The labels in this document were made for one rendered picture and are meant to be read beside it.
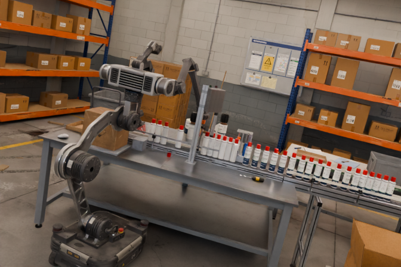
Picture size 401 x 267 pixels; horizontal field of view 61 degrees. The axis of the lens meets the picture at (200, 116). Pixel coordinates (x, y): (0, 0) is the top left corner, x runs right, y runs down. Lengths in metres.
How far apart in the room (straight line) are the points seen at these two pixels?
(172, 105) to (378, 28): 4.07
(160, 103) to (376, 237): 5.19
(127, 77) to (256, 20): 5.21
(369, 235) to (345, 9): 5.82
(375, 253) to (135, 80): 1.79
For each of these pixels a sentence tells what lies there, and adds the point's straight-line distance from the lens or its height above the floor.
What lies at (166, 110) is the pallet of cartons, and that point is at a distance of 6.48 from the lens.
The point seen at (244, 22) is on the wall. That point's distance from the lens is 7.51.
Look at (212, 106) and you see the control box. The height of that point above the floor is 1.33.
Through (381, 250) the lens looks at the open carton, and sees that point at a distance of 1.86.
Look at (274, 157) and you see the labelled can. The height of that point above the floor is 1.01.
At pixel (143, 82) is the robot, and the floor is 1.45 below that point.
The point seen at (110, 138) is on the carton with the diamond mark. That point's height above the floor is 0.94.
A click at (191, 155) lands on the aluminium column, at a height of 0.89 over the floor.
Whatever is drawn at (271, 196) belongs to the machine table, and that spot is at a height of 0.83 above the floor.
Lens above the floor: 1.75
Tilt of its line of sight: 11 degrees down
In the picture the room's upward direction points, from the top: 11 degrees clockwise
